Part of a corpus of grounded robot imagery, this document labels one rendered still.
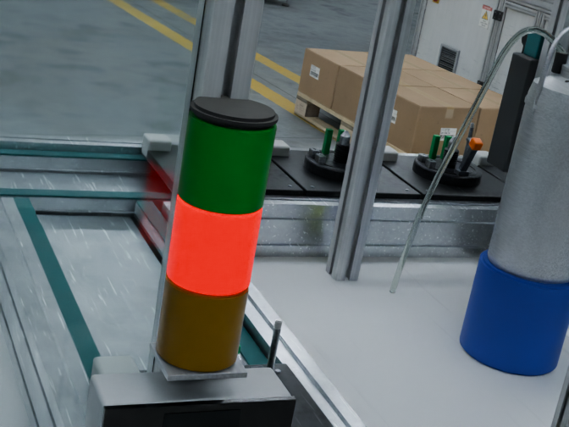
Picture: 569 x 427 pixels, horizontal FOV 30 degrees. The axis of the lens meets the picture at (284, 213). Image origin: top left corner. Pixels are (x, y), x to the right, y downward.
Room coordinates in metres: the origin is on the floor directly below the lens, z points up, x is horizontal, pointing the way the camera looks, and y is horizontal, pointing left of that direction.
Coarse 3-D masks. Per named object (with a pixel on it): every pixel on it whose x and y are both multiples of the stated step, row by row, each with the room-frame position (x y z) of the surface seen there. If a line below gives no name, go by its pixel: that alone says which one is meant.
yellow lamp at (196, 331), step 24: (168, 288) 0.56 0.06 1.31; (168, 312) 0.56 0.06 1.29; (192, 312) 0.55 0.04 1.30; (216, 312) 0.56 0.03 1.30; (240, 312) 0.57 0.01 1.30; (168, 336) 0.56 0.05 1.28; (192, 336) 0.55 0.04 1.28; (216, 336) 0.56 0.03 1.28; (168, 360) 0.56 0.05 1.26; (192, 360) 0.55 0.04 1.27; (216, 360) 0.56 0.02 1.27
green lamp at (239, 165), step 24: (192, 120) 0.57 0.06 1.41; (192, 144) 0.56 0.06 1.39; (216, 144) 0.55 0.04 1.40; (240, 144) 0.55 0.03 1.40; (264, 144) 0.56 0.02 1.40; (192, 168) 0.56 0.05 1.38; (216, 168) 0.55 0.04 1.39; (240, 168) 0.56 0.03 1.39; (264, 168) 0.57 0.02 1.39; (192, 192) 0.56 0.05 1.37; (216, 192) 0.55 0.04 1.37; (240, 192) 0.56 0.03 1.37; (264, 192) 0.57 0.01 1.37
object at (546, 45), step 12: (564, 0) 1.86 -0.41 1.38; (552, 12) 1.88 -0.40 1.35; (564, 12) 1.85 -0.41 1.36; (552, 24) 1.87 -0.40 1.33; (564, 24) 1.84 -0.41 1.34; (564, 36) 1.84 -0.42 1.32; (564, 48) 1.85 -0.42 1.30; (540, 60) 1.88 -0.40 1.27; (552, 60) 1.85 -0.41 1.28; (540, 72) 1.87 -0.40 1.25; (552, 72) 1.84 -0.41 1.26
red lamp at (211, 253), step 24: (192, 216) 0.56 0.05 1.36; (216, 216) 0.55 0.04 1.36; (240, 216) 0.56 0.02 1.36; (192, 240) 0.56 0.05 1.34; (216, 240) 0.55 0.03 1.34; (240, 240) 0.56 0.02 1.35; (168, 264) 0.57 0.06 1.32; (192, 264) 0.55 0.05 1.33; (216, 264) 0.55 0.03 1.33; (240, 264) 0.56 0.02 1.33; (192, 288) 0.55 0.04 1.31; (216, 288) 0.55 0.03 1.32; (240, 288) 0.56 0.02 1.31
